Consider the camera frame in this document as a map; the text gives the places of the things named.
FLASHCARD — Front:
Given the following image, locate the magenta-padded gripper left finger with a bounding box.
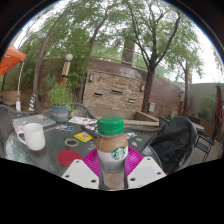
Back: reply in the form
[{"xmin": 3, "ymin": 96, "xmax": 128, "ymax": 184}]
[{"xmin": 61, "ymin": 148, "xmax": 101, "ymax": 190}]

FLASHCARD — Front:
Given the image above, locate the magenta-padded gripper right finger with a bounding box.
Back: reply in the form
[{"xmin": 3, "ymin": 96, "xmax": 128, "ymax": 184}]
[{"xmin": 125, "ymin": 146, "xmax": 167, "ymax": 190}]

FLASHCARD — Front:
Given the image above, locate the green-capped coffee drink bottle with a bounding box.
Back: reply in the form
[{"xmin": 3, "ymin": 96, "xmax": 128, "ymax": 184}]
[{"xmin": 95, "ymin": 116, "xmax": 130, "ymax": 191}]

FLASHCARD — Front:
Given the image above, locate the flat round red coaster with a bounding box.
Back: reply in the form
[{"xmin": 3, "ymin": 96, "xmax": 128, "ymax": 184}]
[{"xmin": 57, "ymin": 149, "xmax": 83, "ymax": 167}]

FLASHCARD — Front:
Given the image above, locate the black laptop with stickers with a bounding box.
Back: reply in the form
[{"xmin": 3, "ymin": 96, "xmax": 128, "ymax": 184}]
[{"xmin": 81, "ymin": 122, "xmax": 152, "ymax": 153}]

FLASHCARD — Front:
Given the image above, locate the yellow card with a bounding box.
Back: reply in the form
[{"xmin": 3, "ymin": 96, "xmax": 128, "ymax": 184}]
[{"xmin": 73, "ymin": 131, "xmax": 94, "ymax": 143}]

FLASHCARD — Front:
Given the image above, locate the black jacket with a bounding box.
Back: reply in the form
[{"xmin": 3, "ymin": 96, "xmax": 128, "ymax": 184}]
[{"xmin": 150, "ymin": 115, "xmax": 198, "ymax": 174}]

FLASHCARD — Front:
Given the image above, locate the blue sticker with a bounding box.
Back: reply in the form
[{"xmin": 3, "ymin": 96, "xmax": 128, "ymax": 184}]
[{"xmin": 54, "ymin": 124, "xmax": 75, "ymax": 132}]

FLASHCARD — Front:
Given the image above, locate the white sticker sheet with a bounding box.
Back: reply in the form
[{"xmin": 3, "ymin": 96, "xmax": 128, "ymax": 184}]
[{"xmin": 67, "ymin": 116, "xmax": 98, "ymax": 126}]

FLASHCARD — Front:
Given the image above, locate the white ceramic mug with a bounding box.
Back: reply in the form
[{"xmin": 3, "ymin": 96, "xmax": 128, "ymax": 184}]
[{"xmin": 17, "ymin": 122, "xmax": 46, "ymax": 152}]

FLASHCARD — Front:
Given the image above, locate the black metal patio chair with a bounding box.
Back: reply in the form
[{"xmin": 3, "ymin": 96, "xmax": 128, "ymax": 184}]
[{"xmin": 194, "ymin": 124, "xmax": 224, "ymax": 163}]

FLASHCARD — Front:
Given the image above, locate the round dark patio table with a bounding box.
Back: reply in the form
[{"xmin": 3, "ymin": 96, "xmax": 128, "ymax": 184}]
[{"xmin": 191, "ymin": 121, "xmax": 206, "ymax": 134}]

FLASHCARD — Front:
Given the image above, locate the grey laptop with stickers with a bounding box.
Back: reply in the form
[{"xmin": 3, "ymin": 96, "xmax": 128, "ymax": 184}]
[{"xmin": 12, "ymin": 114, "xmax": 57, "ymax": 132}]

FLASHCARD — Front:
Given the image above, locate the potted green plant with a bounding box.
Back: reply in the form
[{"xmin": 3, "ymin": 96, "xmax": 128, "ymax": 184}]
[{"xmin": 47, "ymin": 83, "xmax": 74, "ymax": 123}]

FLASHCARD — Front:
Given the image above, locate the blue yellow striped cone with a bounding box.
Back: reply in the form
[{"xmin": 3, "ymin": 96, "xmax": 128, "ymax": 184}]
[{"xmin": 28, "ymin": 93, "xmax": 37, "ymax": 113}]

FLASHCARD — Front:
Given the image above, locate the dark-trunked tree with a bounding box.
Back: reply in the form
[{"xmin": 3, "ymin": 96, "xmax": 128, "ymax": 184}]
[{"xmin": 109, "ymin": 0, "xmax": 208, "ymax": 114}]

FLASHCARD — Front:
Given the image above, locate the maroon closed patio umbrella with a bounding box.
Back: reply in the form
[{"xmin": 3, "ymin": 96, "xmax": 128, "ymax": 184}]
[{"xmin": 214, "ymin": 83, "xmax": 224, "ymax": 132}]

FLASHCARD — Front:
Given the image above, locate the leaning grey-trunked tree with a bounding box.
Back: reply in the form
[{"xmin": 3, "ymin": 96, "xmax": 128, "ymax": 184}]
[{"xmin": 13, "ymin": 0, "xmax": 114, "ymax": 113}]

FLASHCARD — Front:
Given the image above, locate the orange patio umbrella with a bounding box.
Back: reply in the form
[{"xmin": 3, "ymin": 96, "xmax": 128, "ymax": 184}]
[{"xmin": 0, "ymin": 44, "xmax": 28, "ymax": 112}]

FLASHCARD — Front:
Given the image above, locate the round ring sticker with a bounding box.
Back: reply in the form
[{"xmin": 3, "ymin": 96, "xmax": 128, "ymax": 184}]
[{"xmin": 64, "ymin": 137, "xmax": 80, "ymax": 148}]

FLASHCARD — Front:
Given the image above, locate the globe-topped lamp post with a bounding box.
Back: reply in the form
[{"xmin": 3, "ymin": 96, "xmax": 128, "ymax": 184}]
[{"xmin": 59, "ymin": 53, "xmax": 74, "ymax": 89}]

